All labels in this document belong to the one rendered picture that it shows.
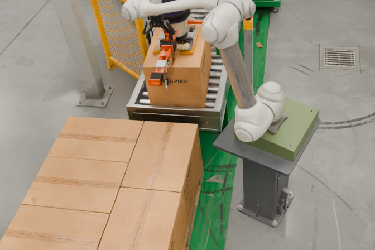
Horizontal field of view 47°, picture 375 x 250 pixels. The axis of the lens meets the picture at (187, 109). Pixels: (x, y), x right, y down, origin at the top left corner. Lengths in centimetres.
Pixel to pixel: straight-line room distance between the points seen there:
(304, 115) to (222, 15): 95
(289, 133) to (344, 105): 155
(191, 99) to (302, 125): 87
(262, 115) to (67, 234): 132
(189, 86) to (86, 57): 130
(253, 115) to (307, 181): 127
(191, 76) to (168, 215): 95
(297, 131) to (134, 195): 106
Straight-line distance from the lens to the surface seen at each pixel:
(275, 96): 244
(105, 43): 455
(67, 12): 382
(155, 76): 264
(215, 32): 202
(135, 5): 239
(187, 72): 297
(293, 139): 258
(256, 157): 259
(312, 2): 555
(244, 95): 226
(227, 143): 267
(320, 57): 463
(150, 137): 306
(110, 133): 317
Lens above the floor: 271
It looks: 42 degrees down
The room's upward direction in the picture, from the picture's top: 8 degrees counter-clockwise
